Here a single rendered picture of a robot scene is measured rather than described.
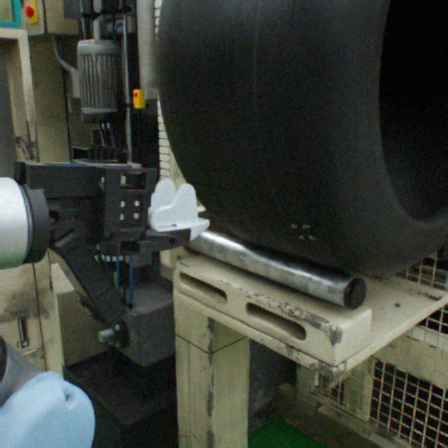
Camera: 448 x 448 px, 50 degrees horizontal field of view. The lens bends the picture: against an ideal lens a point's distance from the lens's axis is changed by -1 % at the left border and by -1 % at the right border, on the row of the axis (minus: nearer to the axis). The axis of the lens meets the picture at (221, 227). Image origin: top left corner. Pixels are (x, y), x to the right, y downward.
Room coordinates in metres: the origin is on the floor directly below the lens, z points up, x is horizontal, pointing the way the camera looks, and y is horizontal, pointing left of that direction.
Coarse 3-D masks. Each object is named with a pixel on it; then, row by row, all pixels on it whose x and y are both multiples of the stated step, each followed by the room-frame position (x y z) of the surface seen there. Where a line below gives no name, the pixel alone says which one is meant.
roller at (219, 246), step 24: (192, 240) 0.81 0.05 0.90; (216, 240) 0.77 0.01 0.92; (240, 240) 0.75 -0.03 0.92; (240, 264) 0.72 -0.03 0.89; (264, 264) 0.68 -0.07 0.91; (288, 264) 0.66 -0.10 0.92; (312, 264) 0.64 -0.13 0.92; (312, 288) 0.62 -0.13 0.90; (336, 288) 0.59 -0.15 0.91; (360, 288) 0.59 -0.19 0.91
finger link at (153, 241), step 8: (152, 232) 0.44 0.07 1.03; (160, 232) 0.44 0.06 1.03; (168, 232) 0.45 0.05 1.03; (176, 232) 0.46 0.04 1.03; (184, 232) 0.46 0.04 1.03; (136, 240) 0.42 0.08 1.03; (144, 240) 0.42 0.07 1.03; (152, 240) 0.42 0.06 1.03; (160, 240) 0.43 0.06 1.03; (168, 240) 0.43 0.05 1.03; (176, 240) 0.44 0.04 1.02; (184, 240) 0.46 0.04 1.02; (128, 248) 0.42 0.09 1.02; (136, 248) 0.42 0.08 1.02; (144, 248) 0.42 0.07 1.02; (152, 248) 0.42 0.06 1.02; (160, 248) 0.43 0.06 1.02; (168, 248) 0.43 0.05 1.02
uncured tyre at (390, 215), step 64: (192, 0) 0.60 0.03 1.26; (256, 0) 0.52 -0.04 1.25; (320, 0) 0.49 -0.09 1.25; (384, 0) 0.51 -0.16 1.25; (192, 64) 0.59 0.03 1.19; (256, 64) 0.51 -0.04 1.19; (320, 64) 0.49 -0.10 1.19; (384, 64) 1.03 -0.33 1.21; (192, 128) 0.60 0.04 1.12; (256, 128) 0.52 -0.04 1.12; (320, 128) 0.49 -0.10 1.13; (384, 128) 1.01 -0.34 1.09; (256, 192) 0.56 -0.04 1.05; (320, 192) 0.51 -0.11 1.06; (384, 192) 0.54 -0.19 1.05; (320, 256) 0.58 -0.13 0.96; (384, 256) 0.58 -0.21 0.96
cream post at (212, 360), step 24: (192, 312) 0.94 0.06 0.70; (192, 336) 0.94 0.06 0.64; (216, 336) 0.91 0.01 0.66; (240, 336) 0.96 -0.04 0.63; (192, 360) 0.94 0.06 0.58; (216, 360) 0.91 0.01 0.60; (240, 360) 0.96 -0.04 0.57; (192, 384) 0.94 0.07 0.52; (216, 384) 0.91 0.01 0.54; (240, 384) 0.96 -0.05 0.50; (192, 408) 0.94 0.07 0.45; (216, 408) 0.91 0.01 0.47; (240, 408) 0.96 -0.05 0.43; (192, 432) 0.95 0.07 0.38; (216, 432) 0.91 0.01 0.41; (240, 432) 0.96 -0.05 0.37
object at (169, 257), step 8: (200, 208) 0.87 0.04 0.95; (200, 216) 0.85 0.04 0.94; (208, 216) 0.87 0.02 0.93; (216, 224) 0.88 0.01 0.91; (224, 232) 0.89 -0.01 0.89; (232, 232) 0.91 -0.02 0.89; (176, 248) 0.81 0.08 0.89; (184, 248) 0.82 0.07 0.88; (168, 256) 0.81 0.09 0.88; (176, 256) 0.81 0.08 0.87; (184, 256) 0.83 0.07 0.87; (192, 256) 0.84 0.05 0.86; (168, 264) 0.81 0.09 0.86
